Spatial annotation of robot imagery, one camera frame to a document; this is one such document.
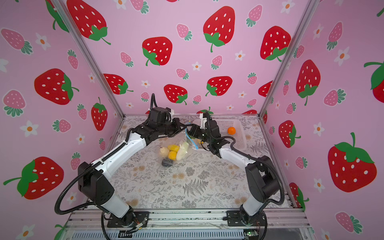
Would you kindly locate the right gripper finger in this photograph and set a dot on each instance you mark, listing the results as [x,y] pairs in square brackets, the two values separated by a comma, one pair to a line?
[194,134]
[192,127]

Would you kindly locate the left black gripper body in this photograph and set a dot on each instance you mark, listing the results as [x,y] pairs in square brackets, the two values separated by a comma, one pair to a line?
[169,129]

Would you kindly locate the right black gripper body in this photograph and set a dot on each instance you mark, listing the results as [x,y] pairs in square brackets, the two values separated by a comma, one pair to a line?
[202,135]

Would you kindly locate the orange tangerine toy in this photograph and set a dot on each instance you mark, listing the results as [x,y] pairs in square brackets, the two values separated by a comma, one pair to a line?
[231,131]

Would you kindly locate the white plastic basket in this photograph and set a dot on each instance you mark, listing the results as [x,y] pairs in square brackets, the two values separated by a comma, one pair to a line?
[224,124]

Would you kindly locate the clear zip top bag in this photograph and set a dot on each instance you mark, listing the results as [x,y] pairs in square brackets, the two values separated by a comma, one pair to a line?
[178,140]

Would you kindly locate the beige garlic toy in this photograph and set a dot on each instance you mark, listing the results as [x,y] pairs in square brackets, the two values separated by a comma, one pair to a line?
[164,152]

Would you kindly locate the yellow orange toy fruit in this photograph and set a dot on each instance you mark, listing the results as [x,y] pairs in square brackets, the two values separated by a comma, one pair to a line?
[172,155]

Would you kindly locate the black round toy food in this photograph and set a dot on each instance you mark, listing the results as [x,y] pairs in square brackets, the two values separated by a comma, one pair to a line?
[167,162]

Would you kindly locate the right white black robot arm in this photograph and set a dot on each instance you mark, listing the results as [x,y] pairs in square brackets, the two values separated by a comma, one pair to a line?
[264,182]

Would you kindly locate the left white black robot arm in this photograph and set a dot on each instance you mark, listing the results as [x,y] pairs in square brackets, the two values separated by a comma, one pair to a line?
[93,179]

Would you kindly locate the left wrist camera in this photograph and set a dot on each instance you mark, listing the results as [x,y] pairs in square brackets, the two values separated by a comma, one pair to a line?
[160,115]

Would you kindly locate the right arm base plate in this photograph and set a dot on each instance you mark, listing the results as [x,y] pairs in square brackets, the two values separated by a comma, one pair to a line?
[242,219]

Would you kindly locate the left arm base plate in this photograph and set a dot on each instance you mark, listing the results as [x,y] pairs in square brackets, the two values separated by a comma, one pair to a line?
[129,220]

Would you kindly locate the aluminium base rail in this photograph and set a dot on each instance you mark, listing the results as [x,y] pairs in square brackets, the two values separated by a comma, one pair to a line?
[192,224]

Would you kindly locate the left aluminium frame post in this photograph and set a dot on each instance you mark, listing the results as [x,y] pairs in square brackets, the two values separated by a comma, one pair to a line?
[78,38]

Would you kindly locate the aluminium frame post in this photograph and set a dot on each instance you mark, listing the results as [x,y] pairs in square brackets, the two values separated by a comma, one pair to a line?
[296,38]
[78,38]

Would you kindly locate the right aluminium frame post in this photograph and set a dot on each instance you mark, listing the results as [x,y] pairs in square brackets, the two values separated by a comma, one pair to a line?
[296,38]

